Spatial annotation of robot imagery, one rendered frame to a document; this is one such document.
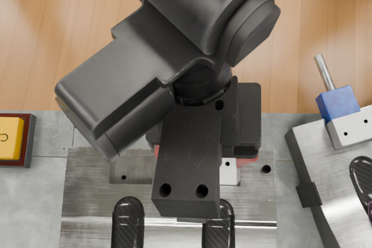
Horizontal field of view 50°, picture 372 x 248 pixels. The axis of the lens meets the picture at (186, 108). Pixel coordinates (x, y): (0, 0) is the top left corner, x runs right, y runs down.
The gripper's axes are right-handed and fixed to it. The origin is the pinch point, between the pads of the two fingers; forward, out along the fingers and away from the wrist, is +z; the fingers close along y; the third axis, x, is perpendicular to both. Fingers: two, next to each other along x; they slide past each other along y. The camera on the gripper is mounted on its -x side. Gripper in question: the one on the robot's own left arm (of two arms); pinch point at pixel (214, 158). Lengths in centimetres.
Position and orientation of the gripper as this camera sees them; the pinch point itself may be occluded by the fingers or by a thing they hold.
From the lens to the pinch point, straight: 43.7
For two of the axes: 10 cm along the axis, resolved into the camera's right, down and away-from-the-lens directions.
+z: 1.6, 5.7, 8.0
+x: 1.0, -8.2, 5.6
